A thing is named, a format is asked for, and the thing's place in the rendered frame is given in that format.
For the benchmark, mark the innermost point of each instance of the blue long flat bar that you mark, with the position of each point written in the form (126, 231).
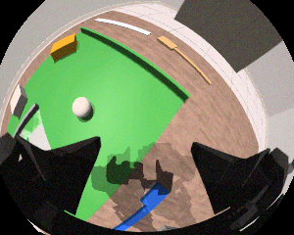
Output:
(150, 201)

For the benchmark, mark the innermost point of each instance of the white flat bar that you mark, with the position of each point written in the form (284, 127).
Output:
(123, 25)

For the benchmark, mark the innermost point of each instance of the green flat mat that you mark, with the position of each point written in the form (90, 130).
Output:
(130, 108)

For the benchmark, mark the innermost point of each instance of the white golf ball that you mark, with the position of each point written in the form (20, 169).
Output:
(81, 107)

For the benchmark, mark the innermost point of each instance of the cream box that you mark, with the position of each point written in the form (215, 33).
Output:
(18, 102)

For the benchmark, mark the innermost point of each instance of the orange rectangular block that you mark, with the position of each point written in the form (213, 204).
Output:
(63, 47)

